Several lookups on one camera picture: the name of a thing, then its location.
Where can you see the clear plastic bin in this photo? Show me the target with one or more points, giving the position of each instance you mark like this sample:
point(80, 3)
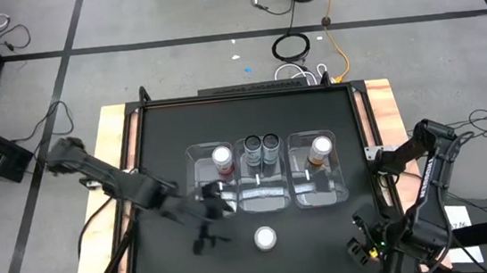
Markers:
point(262, 193)
point(197, 168)
point(324, 187)

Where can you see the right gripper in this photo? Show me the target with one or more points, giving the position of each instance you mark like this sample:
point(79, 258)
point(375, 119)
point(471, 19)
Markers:
point(385, 241)

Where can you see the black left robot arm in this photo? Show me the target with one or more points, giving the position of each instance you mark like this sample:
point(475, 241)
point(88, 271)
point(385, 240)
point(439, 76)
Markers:
point(108, 176)

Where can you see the white paper sheet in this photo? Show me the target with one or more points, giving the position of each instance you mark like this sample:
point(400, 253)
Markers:
point(459, 214)
point(470, 255)

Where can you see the silver mounting bracket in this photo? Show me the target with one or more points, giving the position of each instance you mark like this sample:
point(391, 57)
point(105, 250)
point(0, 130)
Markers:
point(372, 152)

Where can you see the brown bottle white cap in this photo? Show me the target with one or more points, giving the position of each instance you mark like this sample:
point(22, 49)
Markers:
point(320, 147)

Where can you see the blue tape scrap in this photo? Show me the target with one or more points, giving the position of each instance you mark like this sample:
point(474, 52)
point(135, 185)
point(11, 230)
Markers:
point(247, 70)

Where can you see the black metal table frame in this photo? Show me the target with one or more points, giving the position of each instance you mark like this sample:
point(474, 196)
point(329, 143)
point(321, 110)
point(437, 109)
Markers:
point(244, 95)

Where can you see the red bottle white cap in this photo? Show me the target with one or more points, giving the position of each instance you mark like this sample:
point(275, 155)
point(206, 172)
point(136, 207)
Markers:
point(222, 156)

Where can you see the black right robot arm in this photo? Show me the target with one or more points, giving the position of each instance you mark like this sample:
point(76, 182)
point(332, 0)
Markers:
point(428, 190)

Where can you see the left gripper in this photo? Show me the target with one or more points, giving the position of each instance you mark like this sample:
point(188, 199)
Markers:
point(211, 202)

